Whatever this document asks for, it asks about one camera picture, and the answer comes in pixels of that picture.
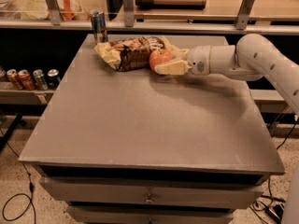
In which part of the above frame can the metal bracket middle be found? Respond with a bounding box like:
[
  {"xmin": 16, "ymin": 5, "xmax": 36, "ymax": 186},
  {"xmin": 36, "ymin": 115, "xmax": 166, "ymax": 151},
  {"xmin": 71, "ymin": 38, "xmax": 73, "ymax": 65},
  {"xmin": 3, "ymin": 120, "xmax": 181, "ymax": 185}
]
[{"xmin": 122, "ymin": 0, "xmax": 135, "ymax": 27}]

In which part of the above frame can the metal bracket right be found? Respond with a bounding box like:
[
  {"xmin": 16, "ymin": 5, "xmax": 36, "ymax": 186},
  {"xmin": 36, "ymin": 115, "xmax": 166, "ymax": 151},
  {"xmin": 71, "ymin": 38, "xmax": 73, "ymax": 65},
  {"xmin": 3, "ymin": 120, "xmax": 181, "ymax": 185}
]
[{"xmin": 235, "ymin": 0, "xmax": 255, "ymax": 30}]

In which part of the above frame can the red orange soda can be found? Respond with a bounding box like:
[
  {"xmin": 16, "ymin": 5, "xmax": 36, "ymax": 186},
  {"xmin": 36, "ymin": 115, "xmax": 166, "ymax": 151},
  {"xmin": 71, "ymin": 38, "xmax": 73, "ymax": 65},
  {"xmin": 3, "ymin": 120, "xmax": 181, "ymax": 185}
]
[{"xmin": 18, "ymin": 69, "xmax": 35, "ymax": 91}]

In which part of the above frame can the white orange bag on shelf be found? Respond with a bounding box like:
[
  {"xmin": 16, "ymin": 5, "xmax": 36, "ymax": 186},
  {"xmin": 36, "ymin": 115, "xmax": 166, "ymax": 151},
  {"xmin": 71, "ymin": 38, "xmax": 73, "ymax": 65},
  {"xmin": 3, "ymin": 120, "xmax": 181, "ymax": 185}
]
[{"xmin": 21, "ymin": 0, "xmax": 82, "ymax": 21}]

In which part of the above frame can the metal bracket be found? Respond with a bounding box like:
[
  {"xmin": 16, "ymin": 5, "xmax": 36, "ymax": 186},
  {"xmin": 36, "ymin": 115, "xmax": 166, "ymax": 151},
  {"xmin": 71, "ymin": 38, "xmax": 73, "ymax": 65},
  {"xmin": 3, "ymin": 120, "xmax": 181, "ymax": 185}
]
[
  {"xmin": 45, "ymin": 0, "xmax": 62, "ymax": 25},
  {"xmin": 122, "ymin": 0, "xmax": 135, "ymax": 27},
  {"xmin": 235, "ymin": 0, "xmax": 255, "ymax": 30}
]

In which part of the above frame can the green silver soda can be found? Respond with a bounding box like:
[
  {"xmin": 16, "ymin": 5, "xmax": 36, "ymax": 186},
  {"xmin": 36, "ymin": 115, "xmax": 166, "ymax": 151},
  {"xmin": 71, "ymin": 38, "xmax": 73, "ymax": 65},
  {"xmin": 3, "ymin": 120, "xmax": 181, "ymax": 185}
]
[{"xmin": 33, "ymin": 69, "xmax": 49, "ymax": 91}]

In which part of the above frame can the black cable right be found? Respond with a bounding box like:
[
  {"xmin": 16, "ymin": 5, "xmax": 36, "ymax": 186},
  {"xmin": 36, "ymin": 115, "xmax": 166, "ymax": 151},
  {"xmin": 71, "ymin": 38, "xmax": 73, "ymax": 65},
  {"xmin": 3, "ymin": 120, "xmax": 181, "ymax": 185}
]
[{"xmin": 276, "ymin": 115, "xmax": 299, "ymax": 151}]

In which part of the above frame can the metal bracket left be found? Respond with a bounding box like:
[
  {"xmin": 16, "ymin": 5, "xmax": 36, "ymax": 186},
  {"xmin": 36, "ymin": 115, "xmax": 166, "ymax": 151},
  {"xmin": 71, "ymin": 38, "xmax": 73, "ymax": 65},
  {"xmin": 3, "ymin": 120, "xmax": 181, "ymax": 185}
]
[{"xmin": 45, "ymin": 0, "xmax": 62, "ymax": 25}]

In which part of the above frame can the low can shelf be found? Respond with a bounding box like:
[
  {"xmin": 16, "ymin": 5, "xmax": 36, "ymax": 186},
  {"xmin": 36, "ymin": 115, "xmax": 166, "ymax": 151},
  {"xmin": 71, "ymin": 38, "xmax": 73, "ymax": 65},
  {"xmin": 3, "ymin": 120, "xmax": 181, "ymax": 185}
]
[{"xmin": 0, "ymin": 82, "xmax": 54, "ymax": 105}]

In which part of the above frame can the red apple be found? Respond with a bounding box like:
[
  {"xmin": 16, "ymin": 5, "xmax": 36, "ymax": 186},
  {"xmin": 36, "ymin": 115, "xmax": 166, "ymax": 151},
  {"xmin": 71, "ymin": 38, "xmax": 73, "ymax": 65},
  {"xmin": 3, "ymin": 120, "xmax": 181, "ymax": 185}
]
[{"xmin": 149, "ymin": 49, "xmax": 173, "ymax": 71}]

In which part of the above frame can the black power adapter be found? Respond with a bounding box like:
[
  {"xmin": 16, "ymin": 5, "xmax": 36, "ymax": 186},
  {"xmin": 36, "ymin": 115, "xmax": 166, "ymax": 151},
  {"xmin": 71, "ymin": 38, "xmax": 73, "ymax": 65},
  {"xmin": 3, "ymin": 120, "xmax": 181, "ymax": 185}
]
[{"xmin": 265, "ymin": 204, "xmax": 284, "ymax": 224}]

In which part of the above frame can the grey drawer cabinet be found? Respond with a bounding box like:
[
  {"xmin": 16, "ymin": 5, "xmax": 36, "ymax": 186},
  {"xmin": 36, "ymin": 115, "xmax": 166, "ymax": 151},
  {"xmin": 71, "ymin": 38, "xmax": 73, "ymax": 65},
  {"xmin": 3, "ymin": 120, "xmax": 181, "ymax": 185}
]
[{"xmin": 21, "ymin": 37, "xmax": 284, "ymax": 214}]

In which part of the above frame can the top drawer with knob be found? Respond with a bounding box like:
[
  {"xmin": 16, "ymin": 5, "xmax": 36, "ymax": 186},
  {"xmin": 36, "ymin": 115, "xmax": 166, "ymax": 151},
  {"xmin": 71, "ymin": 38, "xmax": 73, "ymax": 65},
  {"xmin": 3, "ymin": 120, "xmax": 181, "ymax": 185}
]
[{"xmin": 40, "ymin": 177, "xmax": 263, "ymax": 209}]

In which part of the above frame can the black floor cable left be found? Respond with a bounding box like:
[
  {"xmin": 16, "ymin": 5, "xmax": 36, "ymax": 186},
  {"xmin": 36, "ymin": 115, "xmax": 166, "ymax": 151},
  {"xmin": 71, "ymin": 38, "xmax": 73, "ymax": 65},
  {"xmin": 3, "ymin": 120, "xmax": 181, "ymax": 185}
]
[{"xmin": 0, "ymin": 121, "xmax": 37, "ymax": 224}]

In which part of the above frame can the silver blue soda can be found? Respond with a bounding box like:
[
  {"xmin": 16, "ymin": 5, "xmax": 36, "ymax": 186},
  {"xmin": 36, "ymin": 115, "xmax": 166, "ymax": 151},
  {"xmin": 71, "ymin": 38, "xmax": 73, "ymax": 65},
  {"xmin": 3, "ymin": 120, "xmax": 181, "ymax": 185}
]
[{"xmin": 90, "ymin": 9, "xmax": 107, "ymax": 44}]

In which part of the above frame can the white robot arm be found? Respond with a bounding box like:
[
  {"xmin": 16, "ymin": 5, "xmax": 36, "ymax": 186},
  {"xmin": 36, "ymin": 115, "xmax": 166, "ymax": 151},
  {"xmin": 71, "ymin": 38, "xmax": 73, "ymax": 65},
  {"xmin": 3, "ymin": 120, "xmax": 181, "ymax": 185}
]
[{"xmin": 153, "ymin": 34, "xmax": 299, "ymax": 115}]

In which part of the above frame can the dark blue soda can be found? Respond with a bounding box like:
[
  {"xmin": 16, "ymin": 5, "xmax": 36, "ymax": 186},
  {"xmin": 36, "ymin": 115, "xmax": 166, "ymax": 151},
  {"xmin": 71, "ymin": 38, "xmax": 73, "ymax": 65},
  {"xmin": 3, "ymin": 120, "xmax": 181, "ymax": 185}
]
[{"xmin": 48, "ymin": 69, "xmax": 61, "ymax": 89}]

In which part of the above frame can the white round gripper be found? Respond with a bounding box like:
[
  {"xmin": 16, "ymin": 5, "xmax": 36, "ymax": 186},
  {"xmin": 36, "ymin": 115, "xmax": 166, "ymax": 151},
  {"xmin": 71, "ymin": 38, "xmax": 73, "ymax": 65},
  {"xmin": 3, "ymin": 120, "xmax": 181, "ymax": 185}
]
[{"xmin": 154, "ymin": 46, "xmax": 211, "ymax": 76}]

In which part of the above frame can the brown chip bag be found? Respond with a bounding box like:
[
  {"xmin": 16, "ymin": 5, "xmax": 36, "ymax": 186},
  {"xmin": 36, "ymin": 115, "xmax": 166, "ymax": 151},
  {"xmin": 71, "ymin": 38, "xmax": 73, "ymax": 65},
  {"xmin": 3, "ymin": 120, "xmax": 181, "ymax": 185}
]
[{"xmin": 94, "ymin": 36, "xmax": 181, "ymax": 72}]

